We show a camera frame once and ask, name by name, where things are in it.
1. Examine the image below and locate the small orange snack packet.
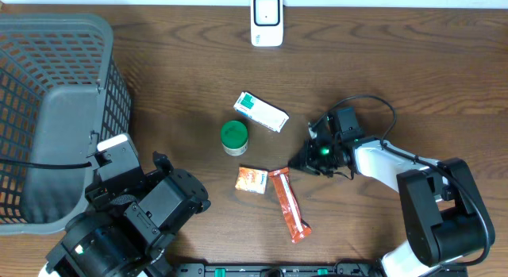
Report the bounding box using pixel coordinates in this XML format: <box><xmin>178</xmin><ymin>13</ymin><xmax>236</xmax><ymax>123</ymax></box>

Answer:
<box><xmin>235</xmin><ymin>167</ymin><xmax>268</xmax><ymax>194</ymax></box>

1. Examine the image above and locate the white green carton box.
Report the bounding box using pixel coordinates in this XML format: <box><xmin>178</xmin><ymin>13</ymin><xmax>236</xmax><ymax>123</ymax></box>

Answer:
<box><xmin>233</xmin><ymin>92</ymin><xmax>289</xmax><ymax>133</ymax></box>

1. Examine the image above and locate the red chocolate bar wrapper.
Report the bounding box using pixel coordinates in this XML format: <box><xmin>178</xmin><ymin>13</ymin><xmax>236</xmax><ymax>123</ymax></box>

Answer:
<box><xmin>268</xmin><ymin>167</ymin><xmax>312</xmax><ymax>244</ymax></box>

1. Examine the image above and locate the green lid jar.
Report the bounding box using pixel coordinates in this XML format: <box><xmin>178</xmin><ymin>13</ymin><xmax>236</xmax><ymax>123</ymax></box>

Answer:
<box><xmin>221</xmin><ymin>120</ymin><xmax>248</xmax><ymax>156</ymax></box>

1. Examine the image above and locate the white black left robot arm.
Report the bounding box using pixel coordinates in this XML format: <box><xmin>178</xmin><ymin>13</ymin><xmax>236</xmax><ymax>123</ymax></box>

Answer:
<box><xmin>39</xmin><ymin>152</ymin><xmax>211</xmax><ymax>276</ymax></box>

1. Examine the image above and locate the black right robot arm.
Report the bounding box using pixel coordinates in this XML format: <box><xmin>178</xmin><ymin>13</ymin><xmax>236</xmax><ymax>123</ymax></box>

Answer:
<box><xmin>288</xmin><ymin>118</ymin><xmax>495</xmax><ymax>276</ymax></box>

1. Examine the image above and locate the white barcode scanner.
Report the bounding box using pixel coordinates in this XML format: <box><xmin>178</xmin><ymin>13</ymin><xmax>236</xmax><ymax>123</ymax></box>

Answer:
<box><xmin>250</xmin><ymin>0</ymin><xmax>284</xmax><ymax>48</ymax></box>

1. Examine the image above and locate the grey plastic basket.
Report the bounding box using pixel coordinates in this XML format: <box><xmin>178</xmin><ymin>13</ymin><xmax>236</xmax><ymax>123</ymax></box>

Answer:
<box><xmin>1</xmin><ymin>13</ymin><xmax>133</xmax><ymax>235</ymax></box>

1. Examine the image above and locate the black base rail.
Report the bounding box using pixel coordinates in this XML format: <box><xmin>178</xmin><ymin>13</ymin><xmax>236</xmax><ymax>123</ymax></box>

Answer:
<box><xmin>169</xmin><ymin>260</ymin><xmax>387</xmax><ymax>277</ymax></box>

